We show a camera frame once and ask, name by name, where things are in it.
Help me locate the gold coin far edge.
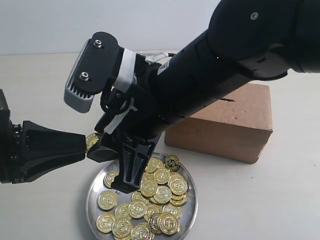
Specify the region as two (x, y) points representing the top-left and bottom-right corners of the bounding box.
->
(164, 155), (180, 172)

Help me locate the black cable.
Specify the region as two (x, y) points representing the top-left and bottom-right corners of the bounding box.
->
(99, 79), (126, 113)

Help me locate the round steel plate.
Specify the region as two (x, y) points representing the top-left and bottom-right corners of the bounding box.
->
(86, 152), (199, 240)

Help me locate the brown cardboard slot box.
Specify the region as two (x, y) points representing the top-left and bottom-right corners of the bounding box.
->
(164, 83), (273, 164)

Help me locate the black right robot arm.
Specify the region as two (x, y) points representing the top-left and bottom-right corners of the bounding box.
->
(86, 0), (320, 193)

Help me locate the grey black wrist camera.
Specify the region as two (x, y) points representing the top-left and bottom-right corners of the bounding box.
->
(63, 31), (124, 114)

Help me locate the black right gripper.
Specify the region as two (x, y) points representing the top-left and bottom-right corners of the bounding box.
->
(86, 59), (161, 194)

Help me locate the gold coin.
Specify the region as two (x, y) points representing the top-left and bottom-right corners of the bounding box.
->
(97, 190), (118, 211)
(153, 185), (172, 204)
(157, 212), (180, 235)
(95, 212), (116, 234)
(103, 171), (119, 189)
(85, 133), (102, 153)
(168, 175), (188, 196)

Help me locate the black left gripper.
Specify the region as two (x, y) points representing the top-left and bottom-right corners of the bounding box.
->
(0, 90), (87, 184)

